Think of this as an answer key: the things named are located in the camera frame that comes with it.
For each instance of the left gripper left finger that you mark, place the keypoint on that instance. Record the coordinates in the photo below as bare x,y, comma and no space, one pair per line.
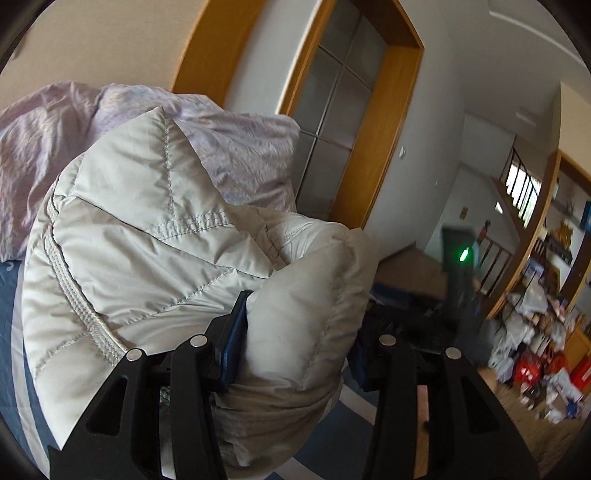
118,434

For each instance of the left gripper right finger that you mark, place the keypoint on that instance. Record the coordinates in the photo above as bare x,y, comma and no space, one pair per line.
471,436

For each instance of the beige puffer down jacket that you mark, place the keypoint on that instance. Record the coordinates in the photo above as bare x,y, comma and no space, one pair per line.
111,267

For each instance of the wooden stair railing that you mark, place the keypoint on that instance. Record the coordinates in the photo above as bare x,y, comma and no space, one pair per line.
519,191

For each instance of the cluttered items on floor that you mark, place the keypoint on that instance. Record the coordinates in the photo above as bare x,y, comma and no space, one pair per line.
539,348

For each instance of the wooden door with glass panes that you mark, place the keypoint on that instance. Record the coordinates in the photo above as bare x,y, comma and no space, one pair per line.
345,70

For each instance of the pink floral duvet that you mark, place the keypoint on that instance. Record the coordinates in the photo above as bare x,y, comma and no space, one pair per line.
247,156

